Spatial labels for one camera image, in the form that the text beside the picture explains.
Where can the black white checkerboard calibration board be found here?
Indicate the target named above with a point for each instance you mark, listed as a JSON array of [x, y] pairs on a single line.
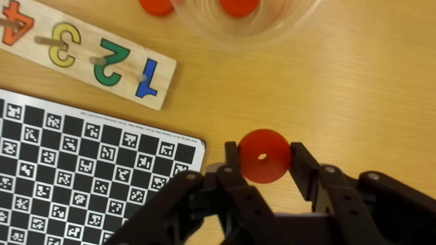
[[69, 158]]

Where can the wooden number peg board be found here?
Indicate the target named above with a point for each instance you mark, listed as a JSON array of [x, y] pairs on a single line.
[[83, 61]]

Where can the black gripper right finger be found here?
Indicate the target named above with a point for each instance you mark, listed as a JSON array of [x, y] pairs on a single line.
[[363, 208]]

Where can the clear plastic cup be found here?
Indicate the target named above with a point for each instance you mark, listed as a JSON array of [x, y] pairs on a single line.
[[287, 21]]

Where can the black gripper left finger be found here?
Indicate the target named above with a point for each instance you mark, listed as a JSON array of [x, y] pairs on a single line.
[[200, 208]]

